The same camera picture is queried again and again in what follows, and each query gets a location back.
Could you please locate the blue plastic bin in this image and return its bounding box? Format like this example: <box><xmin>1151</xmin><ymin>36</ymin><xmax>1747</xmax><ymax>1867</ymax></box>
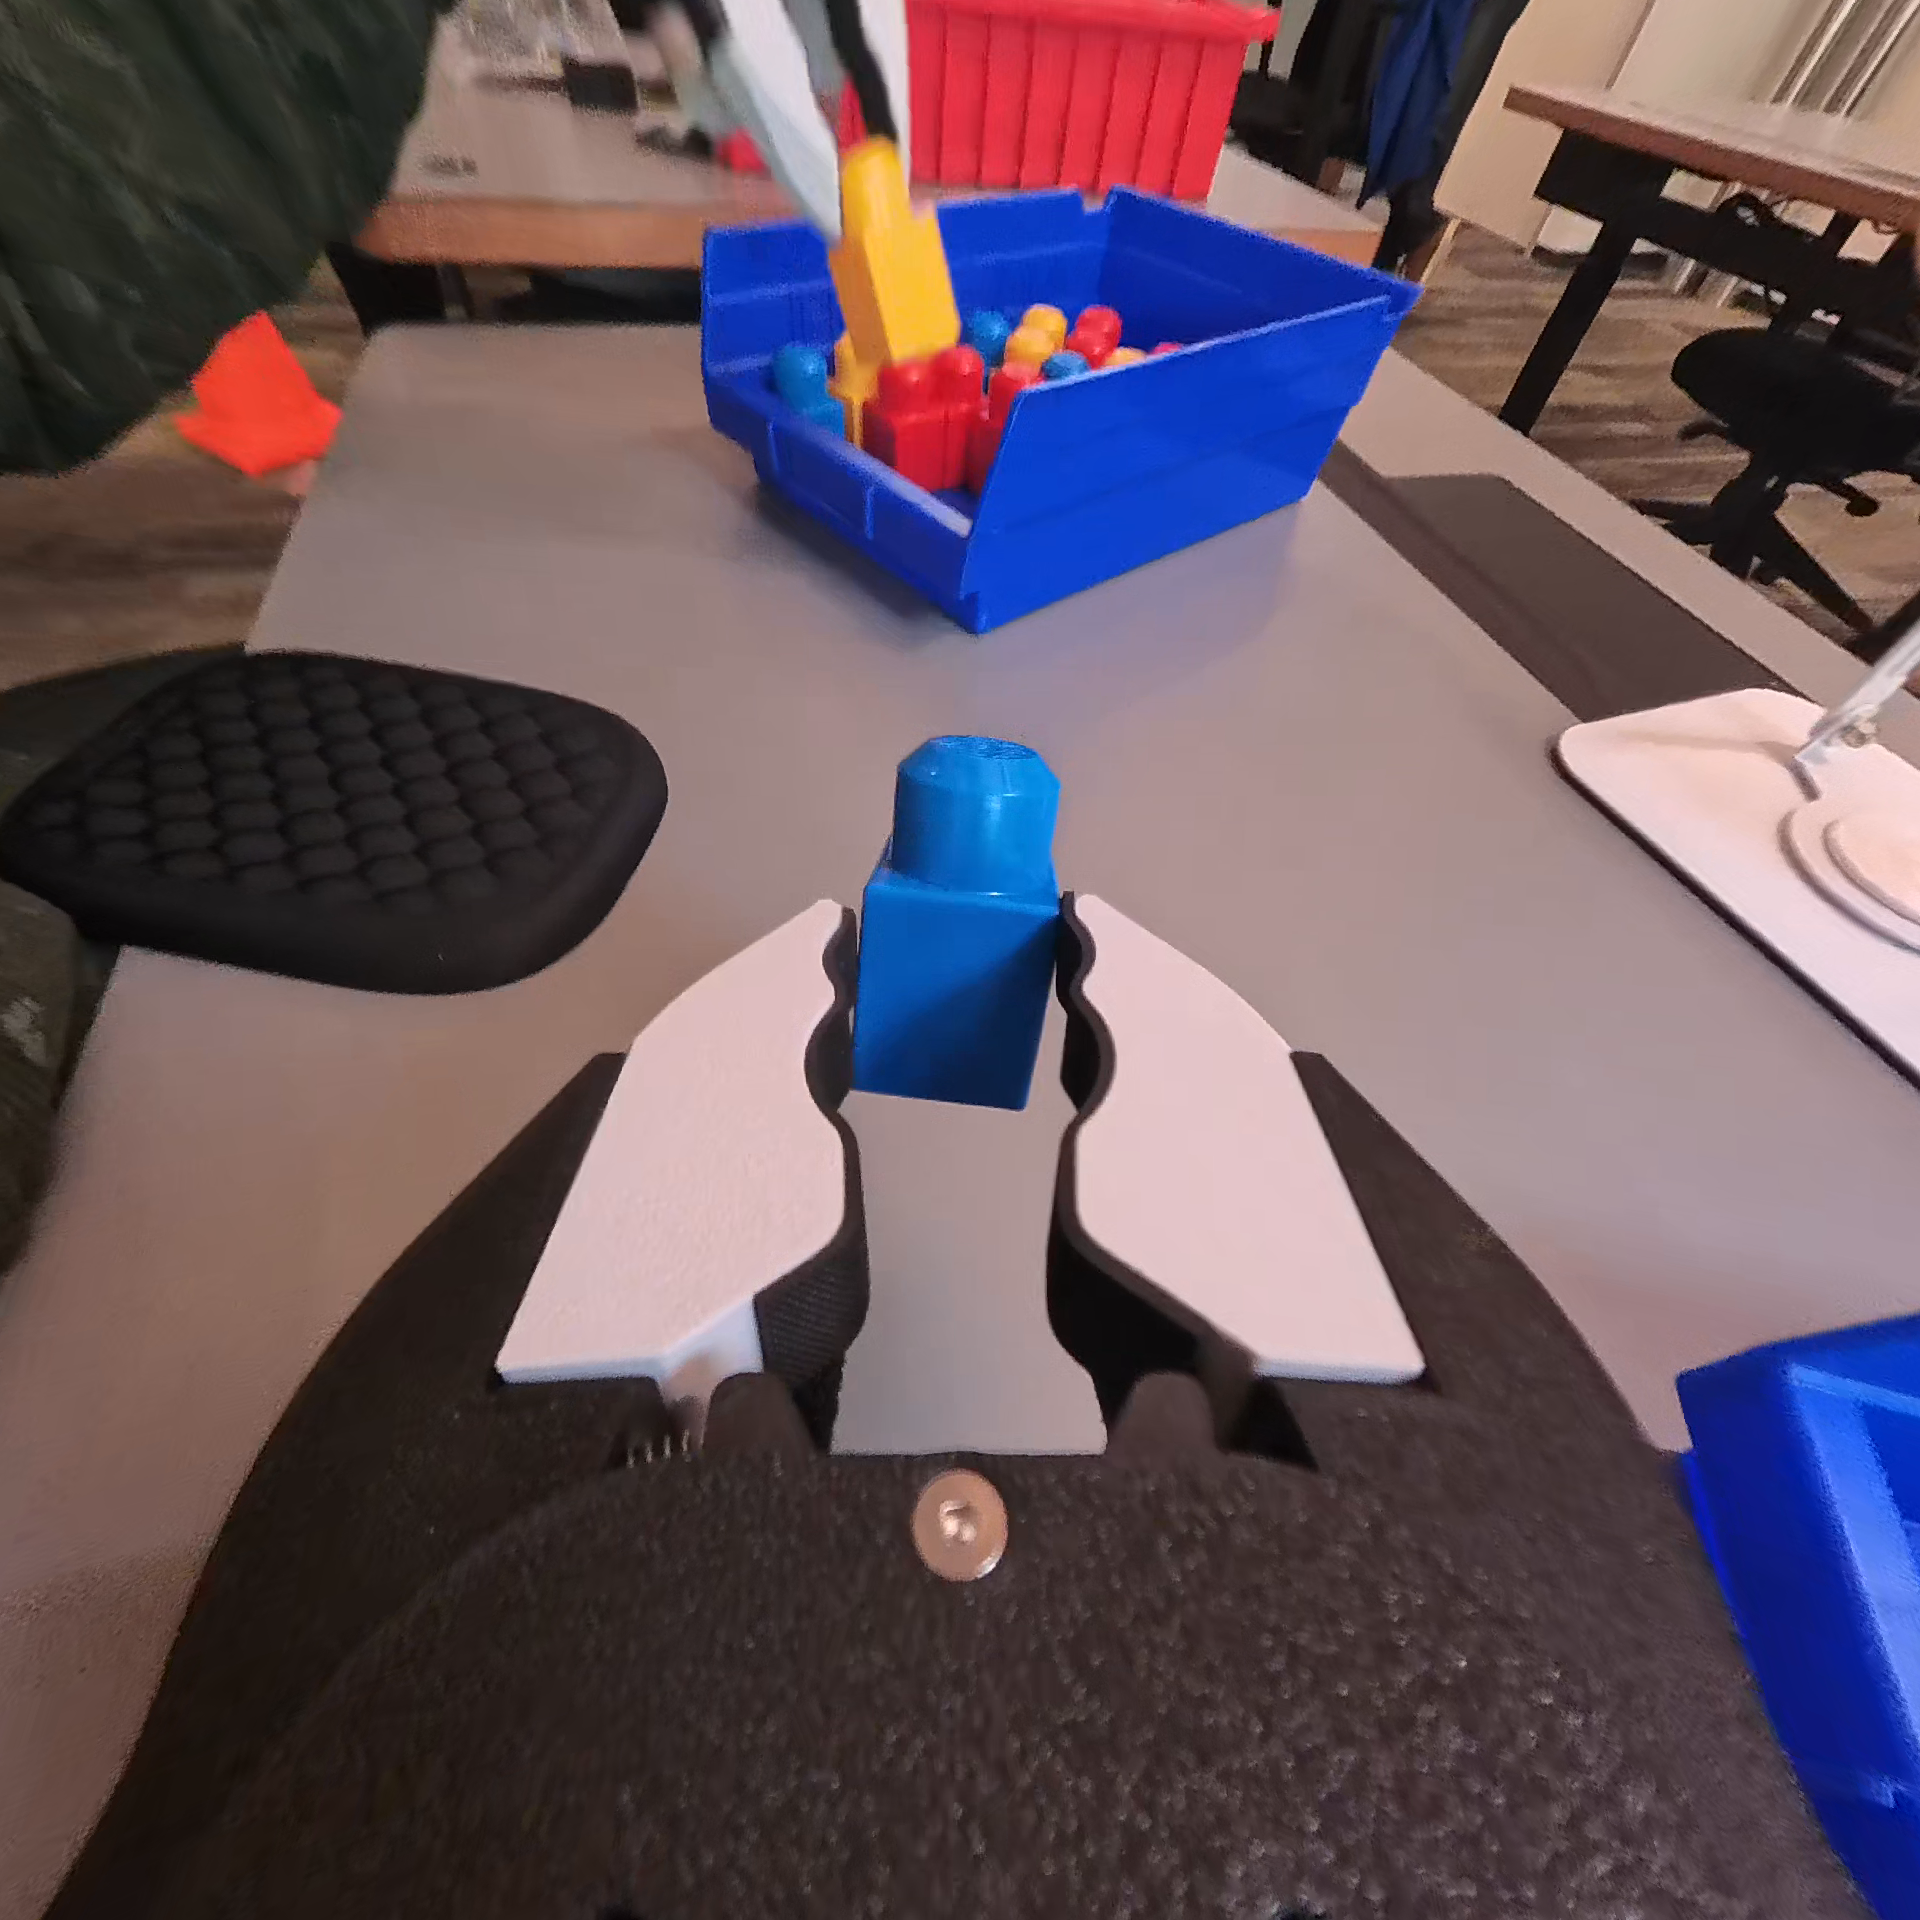
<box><xmin>700</xmin><ymin>188</ymin><xmax>1423</xmax><ymax>635</ymax></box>
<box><xmin>1675</xmin><ymin>1316</ymin><xmax>1920</xmax><ymax>1920</ymax></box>

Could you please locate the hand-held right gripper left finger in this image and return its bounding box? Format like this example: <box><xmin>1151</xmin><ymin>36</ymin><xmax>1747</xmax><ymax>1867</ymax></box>
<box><xmin>496</xmin><ymin>895</ymin><xmax>874</xmax><ymax>1449</ymax></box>

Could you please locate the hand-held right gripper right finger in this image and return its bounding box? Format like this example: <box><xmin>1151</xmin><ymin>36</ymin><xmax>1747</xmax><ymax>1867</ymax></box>
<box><xmin>1047</xmin><ymin>895</ymin><xmax>1426</xmax><ymax>1449</ymax></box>

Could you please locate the black table cable cover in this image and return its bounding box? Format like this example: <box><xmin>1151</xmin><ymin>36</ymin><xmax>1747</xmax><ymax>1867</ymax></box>
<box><xmin>1320</xmin><ymin>451</ymin><xmax>1801</xmax><ymax>721</ymax></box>

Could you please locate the blue jacket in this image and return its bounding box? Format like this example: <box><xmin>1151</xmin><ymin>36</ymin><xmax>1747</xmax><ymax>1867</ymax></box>
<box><xmin>1357</xmin><ymin>0</ymin><xmax>1479</xmax><ymax>204</ymax></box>

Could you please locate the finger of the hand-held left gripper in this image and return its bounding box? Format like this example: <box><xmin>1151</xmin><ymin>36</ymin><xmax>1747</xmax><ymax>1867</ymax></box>
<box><xmin>833</xmin><ymin>0</ymin><xmax>914</xmax><ymax>152</ymax></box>
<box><xmin>705</xmin><ymin>0</ymin><xmax>859</xmax><ymax>243</ymax></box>

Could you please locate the red plastic bin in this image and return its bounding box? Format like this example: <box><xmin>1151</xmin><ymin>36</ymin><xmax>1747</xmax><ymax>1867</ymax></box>
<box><xmin>719</xmin><ymin>0</ymin><xmax>1280</xmax><ymax>204</ymax></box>

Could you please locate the group of mega blocks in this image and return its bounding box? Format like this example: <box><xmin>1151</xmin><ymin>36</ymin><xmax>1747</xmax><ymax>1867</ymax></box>
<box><xmin>772</xmin><ymin>304</ymin><xmax>1186</xmax><ymax>496</ymax></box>

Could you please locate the white document stand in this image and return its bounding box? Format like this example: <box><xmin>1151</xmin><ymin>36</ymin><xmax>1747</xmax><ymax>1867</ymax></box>
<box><xmin>1554</xmin><ymin>615</ymin><xmax>1920</xmax><ymax>1080</ymax></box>

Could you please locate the blue mega block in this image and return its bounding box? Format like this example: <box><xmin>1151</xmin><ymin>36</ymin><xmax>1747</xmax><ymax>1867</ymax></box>
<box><xmin>850</xmin><ymin>736</ymin><xmax>1066</xmax><ymax>1112</ymax></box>

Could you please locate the yellow mega block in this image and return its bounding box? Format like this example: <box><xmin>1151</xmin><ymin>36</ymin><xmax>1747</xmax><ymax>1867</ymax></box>
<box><xmin>827</xmin><ymin>136</ymin><xmax>962</xmax><ymax>377</ymax></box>

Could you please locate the grey table with wooden edge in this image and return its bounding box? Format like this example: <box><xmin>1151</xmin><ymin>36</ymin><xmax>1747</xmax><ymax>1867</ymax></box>
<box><xmin>357</xmin><ymin>0</ymin><xmax>1391</xmax><ymax>273</ymax></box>

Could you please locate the black office chair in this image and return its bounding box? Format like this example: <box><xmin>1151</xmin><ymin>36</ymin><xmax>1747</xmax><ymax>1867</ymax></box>
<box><xmin>1642</xmin><ymin>321</ymin><xmax>1920</xmax><ymax>633</ymax></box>

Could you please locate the wooden background desk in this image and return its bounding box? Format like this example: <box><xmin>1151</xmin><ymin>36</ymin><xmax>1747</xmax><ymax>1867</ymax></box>
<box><xmin>1500</xmin><ymin>81</ymin><xmax>1920</xmax><ymax>436</ymax></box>

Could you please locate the orange traffic cone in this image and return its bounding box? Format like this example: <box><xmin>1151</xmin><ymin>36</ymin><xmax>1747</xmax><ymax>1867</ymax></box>
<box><xmin>177</xmin><ymin>311</ymin><xmax>345</xmax><ymax>480</ymax></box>

